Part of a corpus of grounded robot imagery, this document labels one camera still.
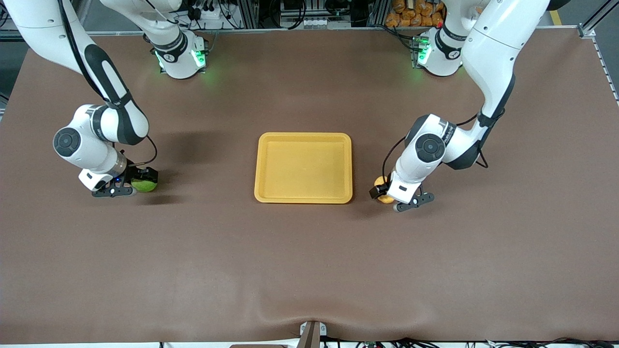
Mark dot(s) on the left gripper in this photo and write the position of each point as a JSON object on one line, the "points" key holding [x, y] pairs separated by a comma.
{"points": [[375, 192]]}

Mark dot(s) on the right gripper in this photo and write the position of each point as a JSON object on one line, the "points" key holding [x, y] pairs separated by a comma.
{"points": [[137, 173]]}

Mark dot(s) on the yellow potato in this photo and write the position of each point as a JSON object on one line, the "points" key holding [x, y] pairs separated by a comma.
{"points": [[385, 198]]}

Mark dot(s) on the green apple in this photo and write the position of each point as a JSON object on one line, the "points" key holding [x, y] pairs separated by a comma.
{"points": [[145, 186]]}

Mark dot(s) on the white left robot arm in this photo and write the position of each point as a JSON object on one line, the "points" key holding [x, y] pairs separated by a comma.
{"points": [[493, 48]]}

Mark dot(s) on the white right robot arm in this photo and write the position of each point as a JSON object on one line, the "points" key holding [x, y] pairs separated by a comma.
{"points": [[43, 29]]}

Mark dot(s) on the yellow plastic tray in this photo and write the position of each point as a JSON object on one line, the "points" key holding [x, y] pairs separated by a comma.
{"points": [[303, 169]]}

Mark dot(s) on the brown table mat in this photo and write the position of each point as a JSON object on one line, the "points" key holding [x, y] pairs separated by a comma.
{"points": [[309, 266]]}

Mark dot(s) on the bag of orange bread rolls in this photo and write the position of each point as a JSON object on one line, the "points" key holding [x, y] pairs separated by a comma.
{"points": [[411, 17]]}

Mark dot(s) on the white power strip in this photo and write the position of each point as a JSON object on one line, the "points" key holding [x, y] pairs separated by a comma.
{"points": [[210, 19]]}

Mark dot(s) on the grey control box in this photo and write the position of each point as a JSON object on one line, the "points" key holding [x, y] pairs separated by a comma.
{"points": [[304, 9]]}

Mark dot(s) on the aluminium frame post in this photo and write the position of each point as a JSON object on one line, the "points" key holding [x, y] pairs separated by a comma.
{"points": [[378, 12], [250, 12]]}

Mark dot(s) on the aluminium frame strut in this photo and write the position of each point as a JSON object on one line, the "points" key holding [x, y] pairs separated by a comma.
{"points": [[592, 24]]}

